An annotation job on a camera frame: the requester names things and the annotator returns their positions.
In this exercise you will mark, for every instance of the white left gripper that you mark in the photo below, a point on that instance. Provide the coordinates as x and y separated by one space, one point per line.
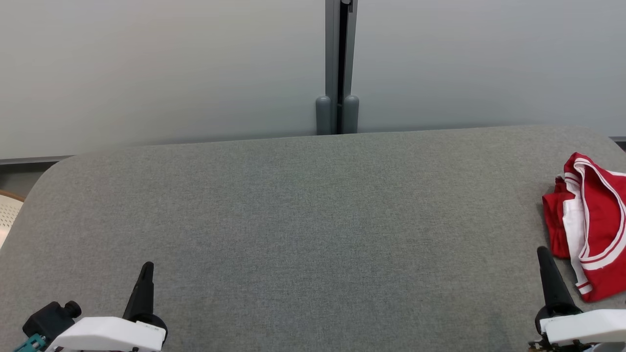
107 335

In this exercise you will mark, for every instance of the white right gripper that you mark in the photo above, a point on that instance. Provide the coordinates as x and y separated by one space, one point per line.
587 327

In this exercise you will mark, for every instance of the red garment striped white trim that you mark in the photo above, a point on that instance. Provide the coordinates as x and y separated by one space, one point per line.
606 215

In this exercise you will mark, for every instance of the beige perforated laundry basket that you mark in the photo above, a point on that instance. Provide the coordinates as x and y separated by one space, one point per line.
9 215

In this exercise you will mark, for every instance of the grey fabric sofa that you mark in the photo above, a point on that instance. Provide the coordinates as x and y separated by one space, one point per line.
293 220

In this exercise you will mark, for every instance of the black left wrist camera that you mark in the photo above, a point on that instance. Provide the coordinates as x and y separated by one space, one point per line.
49 320

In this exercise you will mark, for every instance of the teal left camera connector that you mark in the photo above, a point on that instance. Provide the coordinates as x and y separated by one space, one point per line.
32 343

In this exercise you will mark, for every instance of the grey partition post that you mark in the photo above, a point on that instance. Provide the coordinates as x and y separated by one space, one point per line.
331 49

